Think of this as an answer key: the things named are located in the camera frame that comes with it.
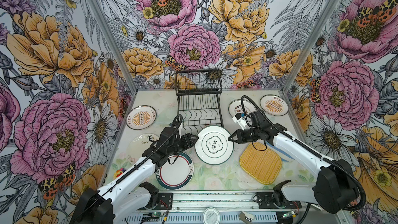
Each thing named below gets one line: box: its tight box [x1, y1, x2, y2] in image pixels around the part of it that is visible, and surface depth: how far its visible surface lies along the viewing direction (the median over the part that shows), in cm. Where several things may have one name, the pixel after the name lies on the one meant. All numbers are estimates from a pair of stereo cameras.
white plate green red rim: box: [155, 151, 195, 191], surface depth 82 cm
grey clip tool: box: [239, 211, 255, 224], surface depth 70 cm
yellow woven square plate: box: [239, 142, 283, 186], surface depth 86 cm
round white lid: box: [202, 207, 221, 224], surface depth 66 cm
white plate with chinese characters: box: [194, 125, 235, 166], surface depth 81 cm
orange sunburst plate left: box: [125, 104, 158, 131], surface depth 107 cm
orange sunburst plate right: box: [259, 94, 290, 117], surface depth 114 cm
